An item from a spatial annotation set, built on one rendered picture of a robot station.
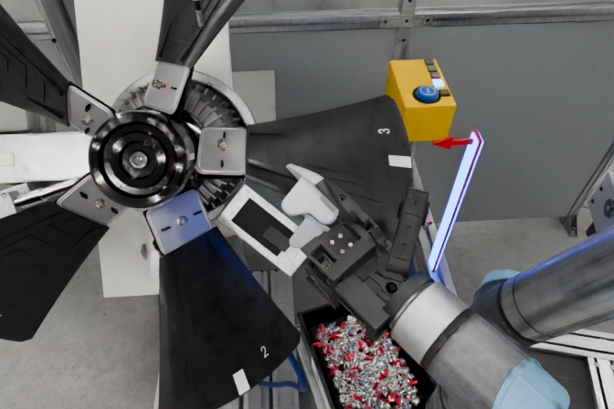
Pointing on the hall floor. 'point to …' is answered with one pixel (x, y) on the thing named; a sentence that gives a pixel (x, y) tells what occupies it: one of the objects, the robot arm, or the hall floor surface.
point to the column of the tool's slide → (55, 8)
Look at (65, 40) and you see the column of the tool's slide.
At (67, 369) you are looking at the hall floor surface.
